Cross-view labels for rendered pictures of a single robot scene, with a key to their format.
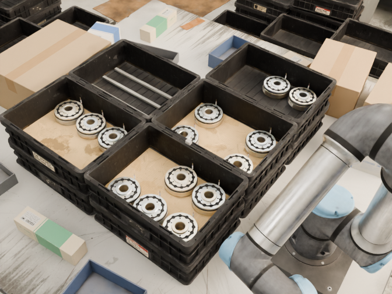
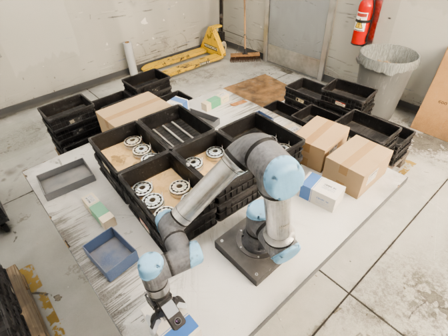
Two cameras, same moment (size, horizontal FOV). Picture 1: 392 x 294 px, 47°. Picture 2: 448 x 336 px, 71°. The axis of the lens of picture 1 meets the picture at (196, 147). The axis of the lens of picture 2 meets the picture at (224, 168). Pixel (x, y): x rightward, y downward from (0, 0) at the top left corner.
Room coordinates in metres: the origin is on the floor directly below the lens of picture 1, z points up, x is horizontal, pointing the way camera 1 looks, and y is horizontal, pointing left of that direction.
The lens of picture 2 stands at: (-0.09, -0.51, 1.91)
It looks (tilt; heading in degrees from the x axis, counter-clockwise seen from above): 40 degrees down; 18
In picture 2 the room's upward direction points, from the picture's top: 2 degrees counter-clockwise
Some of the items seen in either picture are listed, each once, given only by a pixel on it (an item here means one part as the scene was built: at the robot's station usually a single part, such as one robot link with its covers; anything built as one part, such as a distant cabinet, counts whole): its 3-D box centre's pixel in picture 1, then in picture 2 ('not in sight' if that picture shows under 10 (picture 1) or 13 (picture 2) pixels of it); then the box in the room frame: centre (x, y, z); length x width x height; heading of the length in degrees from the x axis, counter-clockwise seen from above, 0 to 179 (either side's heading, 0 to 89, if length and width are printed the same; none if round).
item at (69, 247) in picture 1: (50, 235); (99, 211); (0.76, 0.44, 0.73); 0.24 x 0.06 x 0.06; 60
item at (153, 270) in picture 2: not in sight; (153, 271); (0.35, -0.13, 1.07); 0.09 x 0.08 x 0.11; 133
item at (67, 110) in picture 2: not in sight; (74, 127); (1.87, 1.55, 0.37); 0.40 x 0.30 x 0.45; 148
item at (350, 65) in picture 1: (336, 79); (318, 143); (1.55, -0.58, 0.78); 0.30 x 0.22 x 0.16; 154
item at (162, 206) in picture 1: (149, 207); (153, 201); (0.79, 0.13, 0.86); 0.10 x 0.10 x 0.01
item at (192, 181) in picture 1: (181, 178); (179, 187); (0.91, 0.04, 0.86); 0.10 x 0.10 x 0.01
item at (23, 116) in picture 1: (75, 132); (130, 153); (1.08, 0.41, 0.87); 0.40 x 0.30 x 0.11; 54
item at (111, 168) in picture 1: (166, 190); (167, 192); (0.85, 0.08, 0.87); 0.40 x 0.30 x 0.11; 54
